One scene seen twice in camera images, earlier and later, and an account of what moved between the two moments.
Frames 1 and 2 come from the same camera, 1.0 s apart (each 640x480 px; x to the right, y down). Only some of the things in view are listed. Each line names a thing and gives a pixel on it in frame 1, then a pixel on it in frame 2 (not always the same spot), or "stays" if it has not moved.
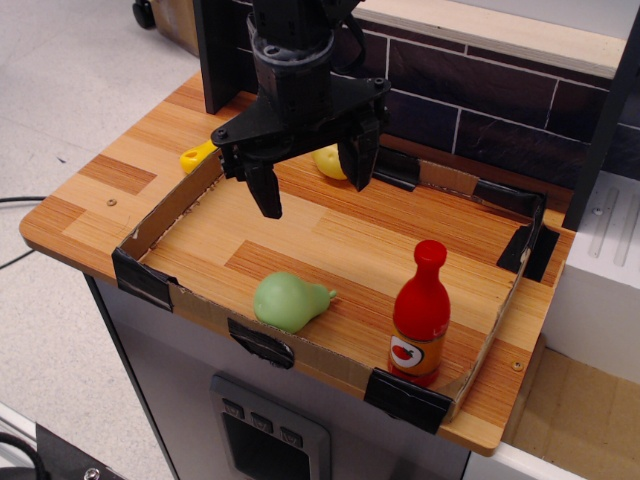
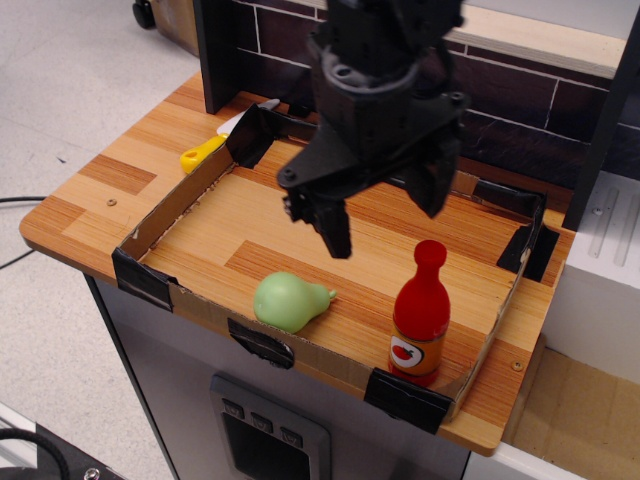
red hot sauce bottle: x=421 y=318 stays
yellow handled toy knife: x=192 y=158 stays
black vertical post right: x=608 y=126 stays
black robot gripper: x=300 y=106 → x=367 y=117
